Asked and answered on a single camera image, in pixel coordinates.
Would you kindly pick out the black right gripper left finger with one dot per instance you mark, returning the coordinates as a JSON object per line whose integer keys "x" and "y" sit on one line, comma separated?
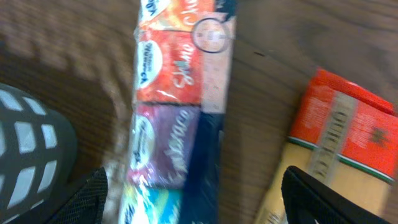
{"x": 82, "y": 201}

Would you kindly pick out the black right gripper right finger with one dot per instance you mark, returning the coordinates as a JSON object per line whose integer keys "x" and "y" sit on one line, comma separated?
{"x": 306, "y": 200}

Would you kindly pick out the San Remo spaghetti packet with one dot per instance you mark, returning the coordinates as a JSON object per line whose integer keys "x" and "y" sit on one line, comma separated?
{"x": 345, "y": 137}

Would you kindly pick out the Kleenex tissue multipack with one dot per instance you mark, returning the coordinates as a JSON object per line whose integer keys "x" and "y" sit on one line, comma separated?
{"x": 182, "y": 69}

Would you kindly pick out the grey plastic basket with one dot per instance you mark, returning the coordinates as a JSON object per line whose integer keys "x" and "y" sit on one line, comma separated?
{"x": 38, "y": 151}

